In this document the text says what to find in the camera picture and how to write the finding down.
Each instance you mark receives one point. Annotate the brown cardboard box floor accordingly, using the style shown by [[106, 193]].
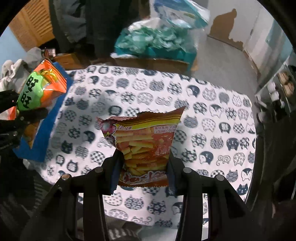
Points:
[[163, 65]]

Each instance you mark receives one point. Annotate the shoe rack with shoes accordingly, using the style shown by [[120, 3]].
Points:
[[276, 99]]

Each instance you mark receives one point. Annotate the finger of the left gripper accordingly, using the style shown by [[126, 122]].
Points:
[[8, 99], [27, 117]]

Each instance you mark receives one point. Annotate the french fries snack bag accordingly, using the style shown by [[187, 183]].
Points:
[[145, 141]]

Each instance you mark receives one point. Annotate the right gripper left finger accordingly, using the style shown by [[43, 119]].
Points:
[[103, 180]]

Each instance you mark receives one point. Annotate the orange green wangwang bag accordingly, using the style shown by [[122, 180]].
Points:
[[29, 106]]

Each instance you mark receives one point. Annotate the blue cardboard box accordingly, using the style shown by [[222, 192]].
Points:
[[44, 129]]

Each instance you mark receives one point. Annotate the teal cloth in box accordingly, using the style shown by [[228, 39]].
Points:
[[161, 43]]

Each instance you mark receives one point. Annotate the dark hanging coats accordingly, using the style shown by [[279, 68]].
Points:
[[91, 28]]

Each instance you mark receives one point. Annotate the cat pattern tablecloth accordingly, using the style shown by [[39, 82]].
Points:
[[216, 134]]

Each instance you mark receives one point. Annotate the wooden louvered door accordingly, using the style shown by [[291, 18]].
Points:
[[32, 25]]

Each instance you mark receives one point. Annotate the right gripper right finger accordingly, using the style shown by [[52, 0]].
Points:
[[186, 182]]

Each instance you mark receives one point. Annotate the grey white clothes pile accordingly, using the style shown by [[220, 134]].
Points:
[[14, 74]]

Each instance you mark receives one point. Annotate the blue plastic bag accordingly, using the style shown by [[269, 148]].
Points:
[[183, 14]]

